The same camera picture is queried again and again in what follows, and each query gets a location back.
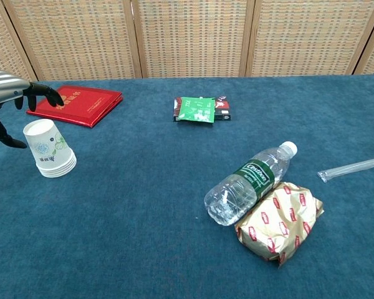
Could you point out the clear plastic water bottle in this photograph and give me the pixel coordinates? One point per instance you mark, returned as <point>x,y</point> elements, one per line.
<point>237,193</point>

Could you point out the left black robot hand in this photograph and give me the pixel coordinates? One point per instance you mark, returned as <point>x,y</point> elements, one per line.
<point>6,87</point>

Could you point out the red certificate booklet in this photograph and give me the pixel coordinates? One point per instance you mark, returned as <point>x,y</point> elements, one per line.
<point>87,104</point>

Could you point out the green and black snack packet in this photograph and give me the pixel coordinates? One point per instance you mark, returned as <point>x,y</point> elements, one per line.
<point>223,110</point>

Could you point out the clear plastic wrapped straw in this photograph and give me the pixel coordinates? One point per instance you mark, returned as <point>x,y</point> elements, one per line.
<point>352,168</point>

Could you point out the gold foil wrapped package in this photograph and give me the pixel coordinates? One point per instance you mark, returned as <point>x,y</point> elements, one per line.
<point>280,221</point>

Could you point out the floral print white paper cup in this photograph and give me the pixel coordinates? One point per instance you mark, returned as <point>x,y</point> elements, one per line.
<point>46,140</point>

